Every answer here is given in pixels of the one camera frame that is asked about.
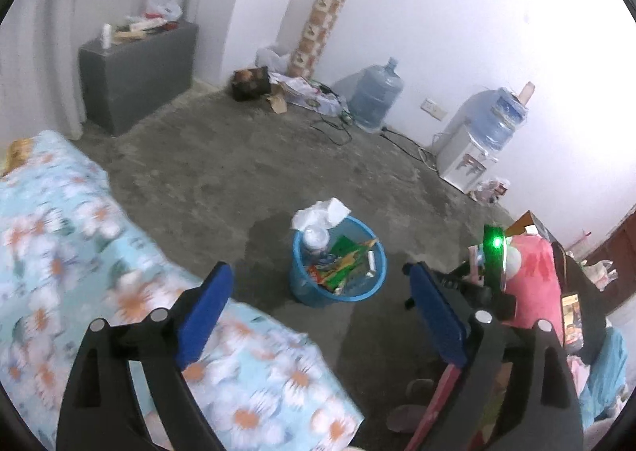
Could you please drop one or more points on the blue jug on dispenser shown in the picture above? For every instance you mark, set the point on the blue jug on dispenser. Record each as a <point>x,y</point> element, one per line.
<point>497,118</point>

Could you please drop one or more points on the red foil wrapper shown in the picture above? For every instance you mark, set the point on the red foil wrapper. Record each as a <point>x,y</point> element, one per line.
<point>323,274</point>

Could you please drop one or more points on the white plastic bag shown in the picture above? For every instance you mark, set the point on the white plastic bag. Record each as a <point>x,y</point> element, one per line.
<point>273,61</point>

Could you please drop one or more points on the small pink box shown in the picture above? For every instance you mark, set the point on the small pink box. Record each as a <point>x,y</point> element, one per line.
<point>498,188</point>

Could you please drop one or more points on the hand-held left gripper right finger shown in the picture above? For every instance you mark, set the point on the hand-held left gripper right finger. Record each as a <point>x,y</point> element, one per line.
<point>437,321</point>

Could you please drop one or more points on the white wall socket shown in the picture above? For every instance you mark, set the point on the white wall socket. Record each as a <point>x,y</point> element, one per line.
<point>433,109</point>

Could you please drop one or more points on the dark carton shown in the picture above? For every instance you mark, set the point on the dark carton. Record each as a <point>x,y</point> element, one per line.
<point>251,83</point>

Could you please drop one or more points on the cardboard piece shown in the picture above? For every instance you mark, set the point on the cardboard piece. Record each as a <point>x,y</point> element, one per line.
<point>277,100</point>

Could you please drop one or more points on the floral blue blanket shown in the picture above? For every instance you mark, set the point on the floral blue blanket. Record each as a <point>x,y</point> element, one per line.
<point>74,232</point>

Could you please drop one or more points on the pale slipper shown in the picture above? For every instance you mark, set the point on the pale slipper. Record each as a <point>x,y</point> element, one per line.
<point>405,418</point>
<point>421,389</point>

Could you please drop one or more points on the cream flat box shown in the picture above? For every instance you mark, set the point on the cream flat box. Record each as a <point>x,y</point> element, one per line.
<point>139,29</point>

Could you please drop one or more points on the small white tube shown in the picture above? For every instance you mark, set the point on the small white tube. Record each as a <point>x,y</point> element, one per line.
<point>370,266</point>

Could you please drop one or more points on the grey storage box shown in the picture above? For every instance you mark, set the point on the grey storage box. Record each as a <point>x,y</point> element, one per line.
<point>134,78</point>

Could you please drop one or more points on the green foil wrapper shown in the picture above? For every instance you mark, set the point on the green foil wrapper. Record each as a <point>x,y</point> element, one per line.
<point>343,252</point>

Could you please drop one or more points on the orange cardboard box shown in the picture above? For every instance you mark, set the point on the orange cardboard box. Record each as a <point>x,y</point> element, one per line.
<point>526,223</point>

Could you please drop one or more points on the clear plastic bag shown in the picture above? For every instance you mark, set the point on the clear plastic bag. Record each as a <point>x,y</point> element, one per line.
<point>164,1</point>

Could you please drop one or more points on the blue mesh wastebasket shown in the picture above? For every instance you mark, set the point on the blue mesh wastebasket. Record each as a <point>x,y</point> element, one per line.
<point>308,294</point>

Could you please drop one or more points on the light blue cloth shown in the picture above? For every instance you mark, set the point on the light blue cloth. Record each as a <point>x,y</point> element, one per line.
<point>603,371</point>

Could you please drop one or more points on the small white bottle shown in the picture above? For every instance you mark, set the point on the small white bottle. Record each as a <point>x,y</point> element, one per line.
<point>106,37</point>

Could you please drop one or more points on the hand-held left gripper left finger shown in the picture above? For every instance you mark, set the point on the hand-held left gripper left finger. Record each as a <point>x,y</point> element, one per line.
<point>208,317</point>

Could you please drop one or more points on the beige cup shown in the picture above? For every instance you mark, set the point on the beige cup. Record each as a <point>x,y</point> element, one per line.
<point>525,93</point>

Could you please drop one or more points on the clear plastic bottle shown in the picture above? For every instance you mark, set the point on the clear plastic bottle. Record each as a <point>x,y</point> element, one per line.
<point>315,239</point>

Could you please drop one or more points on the crumpled printed plastic bag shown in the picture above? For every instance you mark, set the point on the crumpled printed plastic bag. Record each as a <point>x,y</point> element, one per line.
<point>308,93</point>

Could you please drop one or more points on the dark bag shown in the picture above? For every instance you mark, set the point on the dark bag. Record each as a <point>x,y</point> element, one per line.
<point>591,292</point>

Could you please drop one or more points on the brown wooden cabinet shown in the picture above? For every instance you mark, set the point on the brown wooden cabinet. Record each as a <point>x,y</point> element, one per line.
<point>621,252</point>

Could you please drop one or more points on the white water dispenser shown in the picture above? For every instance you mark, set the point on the white water dispenser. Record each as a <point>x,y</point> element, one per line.
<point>462,157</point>

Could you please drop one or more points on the blue water jug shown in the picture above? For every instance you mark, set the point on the blue water jug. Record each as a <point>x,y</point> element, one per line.
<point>375,98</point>

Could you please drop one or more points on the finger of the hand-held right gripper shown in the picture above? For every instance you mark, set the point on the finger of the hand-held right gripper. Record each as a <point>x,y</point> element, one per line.
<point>454,278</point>

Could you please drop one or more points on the brown patterned roll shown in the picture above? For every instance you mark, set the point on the brown patterned roll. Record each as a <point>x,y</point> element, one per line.
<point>318,28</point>

